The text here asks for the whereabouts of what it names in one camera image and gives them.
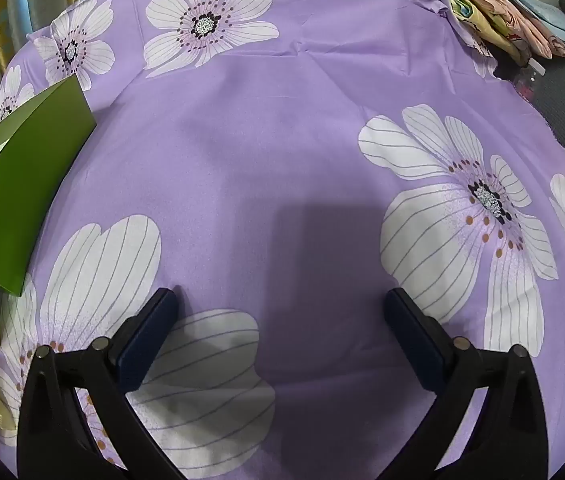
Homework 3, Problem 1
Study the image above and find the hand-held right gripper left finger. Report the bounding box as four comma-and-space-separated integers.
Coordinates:
16, 287, 188, 480

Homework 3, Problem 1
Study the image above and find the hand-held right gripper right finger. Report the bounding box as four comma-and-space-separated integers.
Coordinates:
383, 287, 549, 480

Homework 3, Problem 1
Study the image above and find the green cardboard box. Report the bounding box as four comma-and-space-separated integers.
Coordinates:
0, 77, 98, 297

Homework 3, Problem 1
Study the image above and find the purple floral cloth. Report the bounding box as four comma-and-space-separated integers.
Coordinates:
0, 0, 565, 480

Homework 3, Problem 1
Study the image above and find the clear plastic bottle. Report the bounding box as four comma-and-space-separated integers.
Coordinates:
507, 60, 549, 98

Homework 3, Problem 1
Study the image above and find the yellow printed folded cloth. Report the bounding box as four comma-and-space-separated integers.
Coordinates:
445, 0, 533, 66

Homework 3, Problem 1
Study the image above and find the grey curtain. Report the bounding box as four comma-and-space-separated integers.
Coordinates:
6, 0, 80, 46

